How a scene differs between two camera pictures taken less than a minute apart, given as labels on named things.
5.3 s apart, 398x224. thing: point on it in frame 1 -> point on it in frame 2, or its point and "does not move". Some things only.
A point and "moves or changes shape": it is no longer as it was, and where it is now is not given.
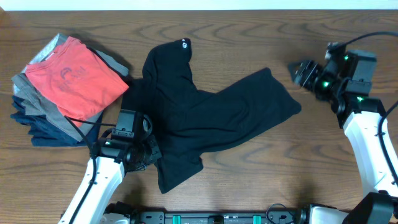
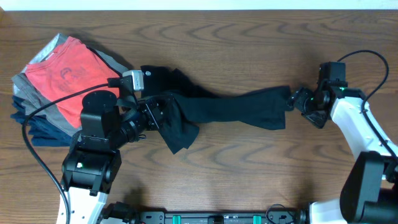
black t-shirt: x=186 y=122 moves or changes shape
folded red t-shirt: x=81 y=83 does not move
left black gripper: x=153 y=150 -> x=152 y=113
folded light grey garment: x=46 y=51 does not move
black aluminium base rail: x=278 y=217 does not move
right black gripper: x=309 y=73 -> x=298 y=98
